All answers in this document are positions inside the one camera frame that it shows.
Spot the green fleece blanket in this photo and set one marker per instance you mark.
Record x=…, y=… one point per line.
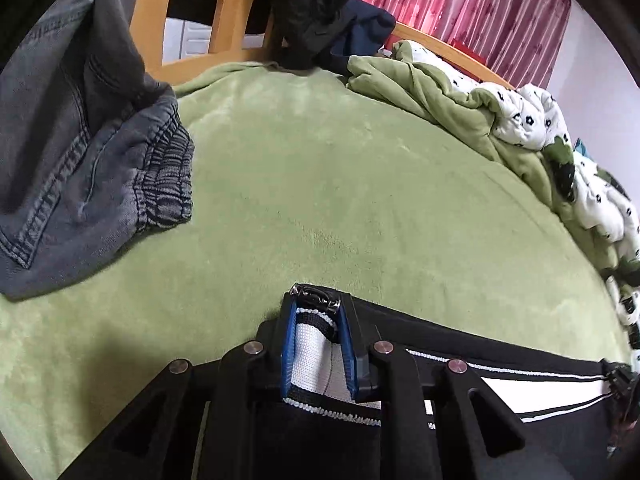
x=325, y=185

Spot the black jacket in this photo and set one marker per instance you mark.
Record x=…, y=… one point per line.
x=305, y=5

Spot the pink curtain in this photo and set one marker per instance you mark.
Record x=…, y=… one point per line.
x=475, y=5

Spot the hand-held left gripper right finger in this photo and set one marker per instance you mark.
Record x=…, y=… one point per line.
x=352, y=360

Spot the white cabinet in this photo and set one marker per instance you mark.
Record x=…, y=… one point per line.
x=185, y=40

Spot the wooden bed frame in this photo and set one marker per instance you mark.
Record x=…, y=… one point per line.
x=150, y=25

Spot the teal object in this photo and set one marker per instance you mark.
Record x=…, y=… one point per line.
x=582, y=149

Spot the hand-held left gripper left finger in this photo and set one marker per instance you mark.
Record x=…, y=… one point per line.
x=288, y=355

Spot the black pants with white waistband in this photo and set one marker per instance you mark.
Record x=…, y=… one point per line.
x=312, y=360

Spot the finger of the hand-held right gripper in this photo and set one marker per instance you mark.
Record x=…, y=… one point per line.
x=619, y=379

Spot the navy garment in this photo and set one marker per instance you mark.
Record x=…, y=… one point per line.
x=365, y=25

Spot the green floral quilt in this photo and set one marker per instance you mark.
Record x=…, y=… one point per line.
x=425, y=85

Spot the grey denim jeans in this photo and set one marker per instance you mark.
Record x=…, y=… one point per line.
x=75, y=160

